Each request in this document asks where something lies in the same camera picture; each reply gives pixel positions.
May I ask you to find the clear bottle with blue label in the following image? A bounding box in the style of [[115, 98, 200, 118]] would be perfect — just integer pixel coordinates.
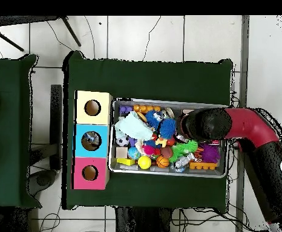
[[83, 132, 100, 146]]

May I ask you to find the small soccer ball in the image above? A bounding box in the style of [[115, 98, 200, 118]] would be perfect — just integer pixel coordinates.
[[116, 135, 130, 147]]

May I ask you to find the grey stand base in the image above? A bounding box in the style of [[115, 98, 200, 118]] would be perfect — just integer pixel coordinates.
[[28, 169, 59, 197]]

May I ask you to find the yellow plush duck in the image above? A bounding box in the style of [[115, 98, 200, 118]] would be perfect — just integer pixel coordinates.
[[155, 136, 171, 148]]

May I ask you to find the wooden box with three holes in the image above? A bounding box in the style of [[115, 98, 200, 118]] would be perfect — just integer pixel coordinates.
[[71, 90, 113, 190]]

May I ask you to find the blue spiky ball with eyes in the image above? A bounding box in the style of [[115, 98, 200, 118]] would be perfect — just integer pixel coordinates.
[[145, 109, 165, 129]]

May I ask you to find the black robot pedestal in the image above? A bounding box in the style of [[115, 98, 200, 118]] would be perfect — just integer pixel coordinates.
[[115, 207, 172, 232]]

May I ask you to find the purple spiky ball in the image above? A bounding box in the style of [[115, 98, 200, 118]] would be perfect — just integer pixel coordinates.
[[200, 143, 221, 164]]

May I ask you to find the shallow metal mesh bin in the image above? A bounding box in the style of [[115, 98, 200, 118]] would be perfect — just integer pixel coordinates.
[[108, 97, 229, 179]]

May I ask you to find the green spiky ball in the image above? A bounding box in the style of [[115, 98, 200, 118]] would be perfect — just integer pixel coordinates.
[[168, 139, 199, 163]]

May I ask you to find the black panel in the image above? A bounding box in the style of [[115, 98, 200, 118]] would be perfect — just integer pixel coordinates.
[[50, 84, 63, 170]]

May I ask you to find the mint green cloth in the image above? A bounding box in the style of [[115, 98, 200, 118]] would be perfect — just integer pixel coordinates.
[[114, 111, 154, 141]]

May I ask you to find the yellow foam ball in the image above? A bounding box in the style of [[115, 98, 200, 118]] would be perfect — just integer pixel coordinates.
[[137, 155, 152, 170]]

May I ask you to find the dark green side table cloth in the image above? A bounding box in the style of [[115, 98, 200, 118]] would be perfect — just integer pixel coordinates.
[[0, 54, 42, 209]]

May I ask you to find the black tripod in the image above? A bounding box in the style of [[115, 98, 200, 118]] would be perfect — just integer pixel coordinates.
[[0, 15, 82, 52]]

